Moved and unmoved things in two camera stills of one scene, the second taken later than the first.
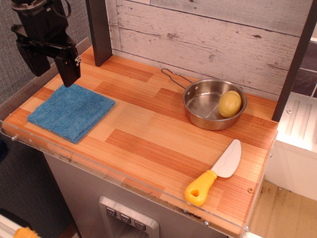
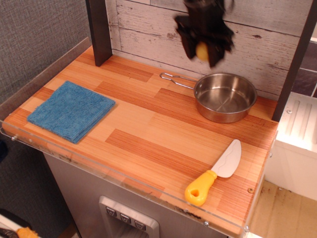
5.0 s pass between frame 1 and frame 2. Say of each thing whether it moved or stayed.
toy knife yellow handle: stayed
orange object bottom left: stayed
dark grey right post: stayed
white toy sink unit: stayed
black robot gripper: moved
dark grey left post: stayed
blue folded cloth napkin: stayed
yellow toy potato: moved
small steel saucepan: moved
